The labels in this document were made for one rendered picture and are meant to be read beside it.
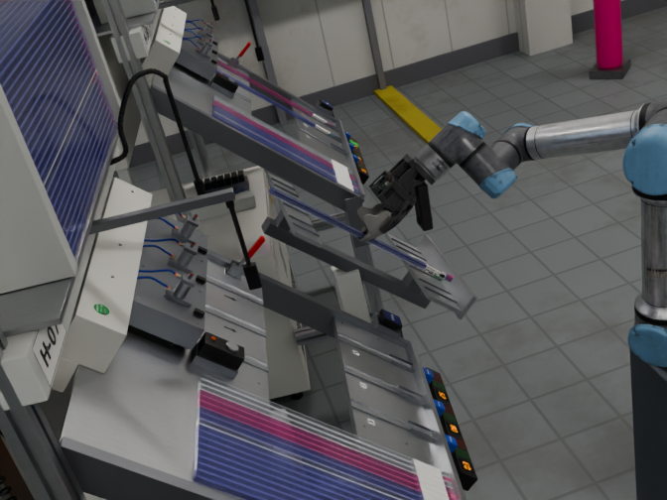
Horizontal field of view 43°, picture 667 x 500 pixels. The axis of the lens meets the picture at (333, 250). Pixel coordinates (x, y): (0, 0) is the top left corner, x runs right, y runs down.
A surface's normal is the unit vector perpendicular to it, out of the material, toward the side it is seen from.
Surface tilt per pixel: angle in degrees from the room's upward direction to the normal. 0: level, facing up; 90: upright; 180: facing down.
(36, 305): 0
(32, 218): 90
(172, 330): 90
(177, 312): 43
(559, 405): 0
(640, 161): 82
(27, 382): 90
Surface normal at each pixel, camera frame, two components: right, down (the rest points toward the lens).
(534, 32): 0.26, 0.44
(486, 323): -0.21, -0.85
